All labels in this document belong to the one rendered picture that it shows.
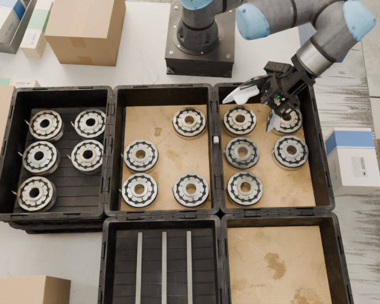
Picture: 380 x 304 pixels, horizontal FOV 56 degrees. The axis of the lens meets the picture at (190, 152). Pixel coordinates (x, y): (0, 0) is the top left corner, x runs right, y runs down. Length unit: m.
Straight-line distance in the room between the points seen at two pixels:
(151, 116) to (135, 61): 0.35
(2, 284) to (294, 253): 0.76
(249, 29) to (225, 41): 0.58
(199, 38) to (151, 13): 0.36
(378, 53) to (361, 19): 1.82
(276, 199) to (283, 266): 0.19
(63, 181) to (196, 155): 0.40
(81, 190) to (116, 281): 0.28
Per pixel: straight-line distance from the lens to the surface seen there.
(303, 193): 1.09
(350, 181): 1.20
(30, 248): 1.25
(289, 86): 0.81
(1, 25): 1.59
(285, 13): 0.81
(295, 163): 1.09
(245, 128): 1.10
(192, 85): 1.10
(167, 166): 1.08
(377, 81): 2.49
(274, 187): 1.08
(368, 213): 1.29
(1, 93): 1.31
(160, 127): 1.13
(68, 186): 1.12
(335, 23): 0.80
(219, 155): 0.98
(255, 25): 0.78
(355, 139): 1.27
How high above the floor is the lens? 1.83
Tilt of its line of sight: 67 degrees down
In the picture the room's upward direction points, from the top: 1 degrees counter-clockwise
